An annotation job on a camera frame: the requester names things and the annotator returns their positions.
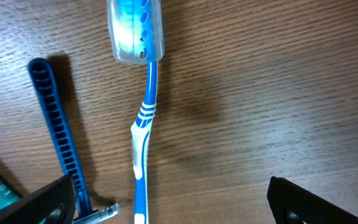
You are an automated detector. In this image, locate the blue white toothbrush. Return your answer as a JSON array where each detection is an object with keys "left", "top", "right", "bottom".
[{"left": 107, "top": 0, "right": 165, "bottom": 224}]

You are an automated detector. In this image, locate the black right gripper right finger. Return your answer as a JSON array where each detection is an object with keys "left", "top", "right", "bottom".
[{"left": 267, "top": 176, "right": 358, "bottom": 224}]

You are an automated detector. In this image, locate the blue disposable razor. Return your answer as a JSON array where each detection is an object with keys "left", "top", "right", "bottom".
[{"left": 27, "top": 58, "right": 120, "bottom": 224}]

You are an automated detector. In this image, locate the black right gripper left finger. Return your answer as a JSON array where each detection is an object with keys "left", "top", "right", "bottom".
[{"left": 0, "top": 175, "right": 77, "bottom": 224}]

